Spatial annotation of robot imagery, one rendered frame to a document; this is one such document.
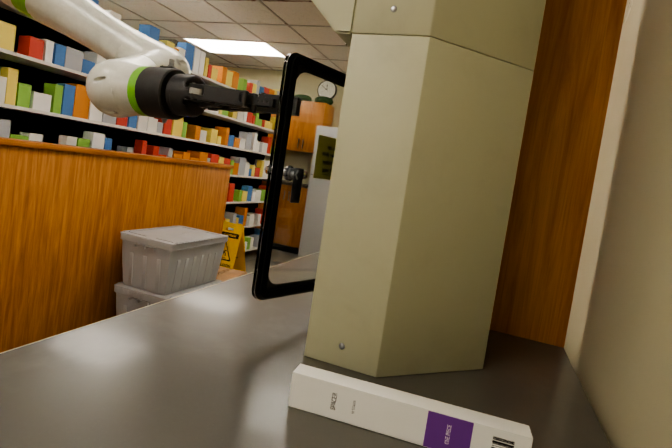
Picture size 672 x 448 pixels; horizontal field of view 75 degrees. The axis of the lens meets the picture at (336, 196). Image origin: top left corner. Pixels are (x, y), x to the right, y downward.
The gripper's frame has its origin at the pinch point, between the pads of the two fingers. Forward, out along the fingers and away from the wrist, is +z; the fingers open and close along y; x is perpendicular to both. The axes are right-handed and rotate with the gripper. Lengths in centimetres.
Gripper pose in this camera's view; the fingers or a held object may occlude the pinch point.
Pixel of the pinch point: (278, 104)
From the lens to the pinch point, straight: 75.8
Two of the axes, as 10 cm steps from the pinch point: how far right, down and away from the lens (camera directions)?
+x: -1.5, 9.9, 0.5
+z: 9.3, 1.6, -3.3
